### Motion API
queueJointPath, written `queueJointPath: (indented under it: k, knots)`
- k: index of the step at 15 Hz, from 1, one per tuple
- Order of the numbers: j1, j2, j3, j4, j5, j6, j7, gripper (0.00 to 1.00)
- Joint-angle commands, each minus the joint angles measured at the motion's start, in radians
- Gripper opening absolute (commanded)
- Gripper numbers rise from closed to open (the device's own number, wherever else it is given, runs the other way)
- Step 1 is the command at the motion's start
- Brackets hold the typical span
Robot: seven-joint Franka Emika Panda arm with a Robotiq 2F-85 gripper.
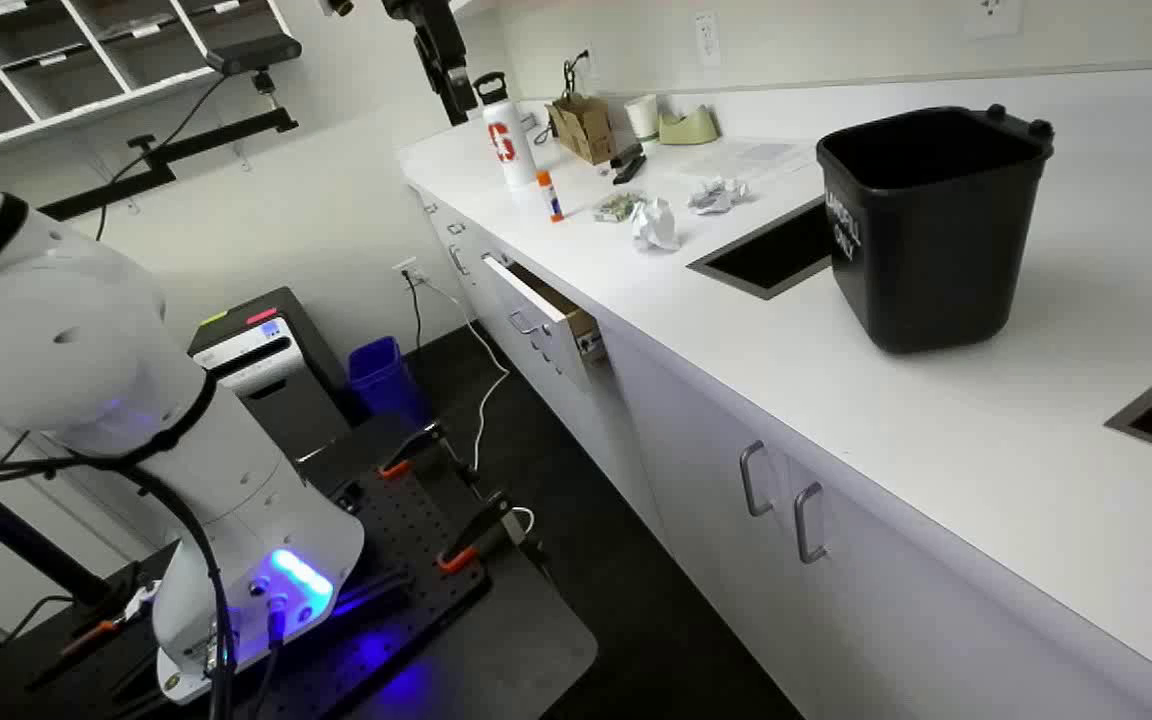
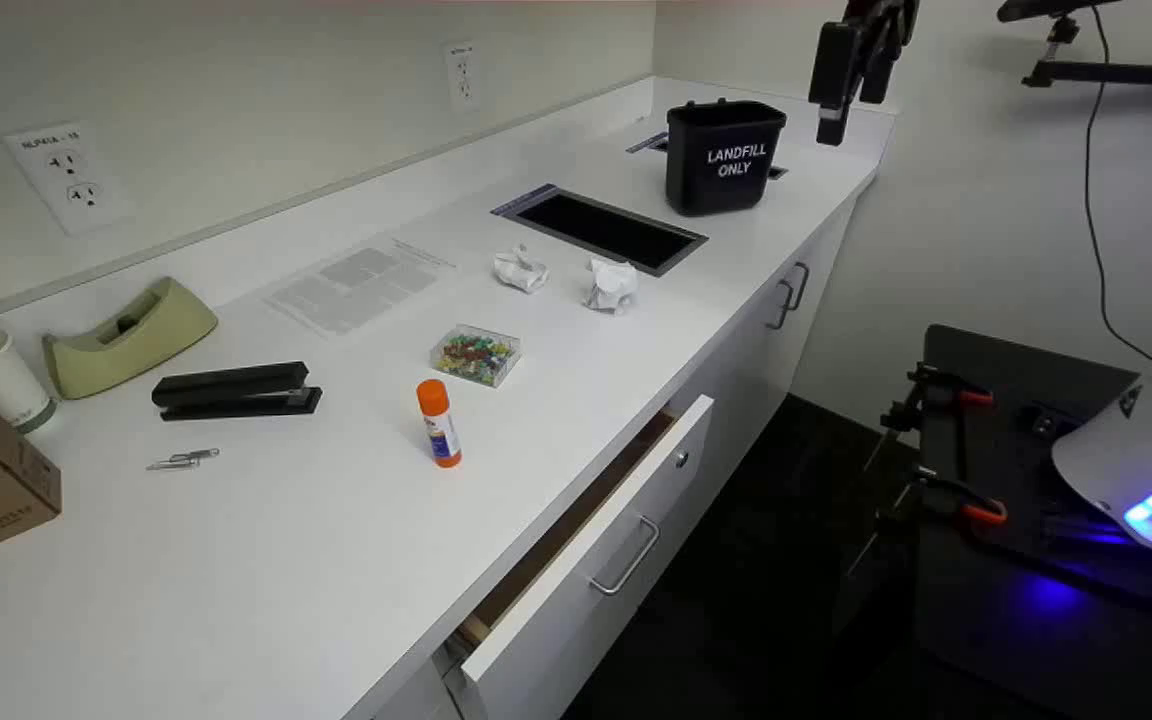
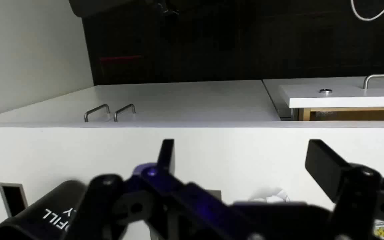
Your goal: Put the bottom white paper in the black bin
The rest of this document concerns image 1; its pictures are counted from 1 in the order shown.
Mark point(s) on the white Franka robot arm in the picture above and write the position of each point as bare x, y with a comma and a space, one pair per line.
58, 334

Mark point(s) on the orange black clamp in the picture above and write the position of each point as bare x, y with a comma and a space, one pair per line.
417, 453
480, 531

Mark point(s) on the black and white printer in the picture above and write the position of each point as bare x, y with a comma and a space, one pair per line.
269, 366

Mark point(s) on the low white wall outlet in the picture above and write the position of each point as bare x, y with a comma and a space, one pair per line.
410, 268

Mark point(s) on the orange glue stick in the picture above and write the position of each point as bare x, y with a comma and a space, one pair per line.
548, 199

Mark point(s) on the brown paper bag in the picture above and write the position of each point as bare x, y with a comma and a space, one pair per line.
585, 129

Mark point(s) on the small greenish wrapper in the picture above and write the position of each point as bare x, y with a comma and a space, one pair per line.
616, 206

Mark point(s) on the blue plastic bin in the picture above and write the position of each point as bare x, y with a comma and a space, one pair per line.
382, 376

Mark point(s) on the white mail sorter shelf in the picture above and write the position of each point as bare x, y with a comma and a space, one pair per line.
58, 66

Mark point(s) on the small black clip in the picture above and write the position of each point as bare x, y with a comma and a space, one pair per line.
628, 166

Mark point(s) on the black plastic bin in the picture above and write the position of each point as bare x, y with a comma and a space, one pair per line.
939, 254

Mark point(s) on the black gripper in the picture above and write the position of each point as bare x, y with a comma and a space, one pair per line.
426, 28

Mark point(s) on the white water bottle red logo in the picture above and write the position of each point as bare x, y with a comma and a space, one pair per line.
507, 141

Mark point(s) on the open white drawer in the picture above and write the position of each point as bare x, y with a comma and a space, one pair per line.
542, 317

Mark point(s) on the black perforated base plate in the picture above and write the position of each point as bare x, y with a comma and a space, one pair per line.
403, 586

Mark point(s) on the white cup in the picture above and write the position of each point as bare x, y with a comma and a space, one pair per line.
641, 112

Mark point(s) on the black camera stand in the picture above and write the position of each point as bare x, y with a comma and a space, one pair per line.
179, 146

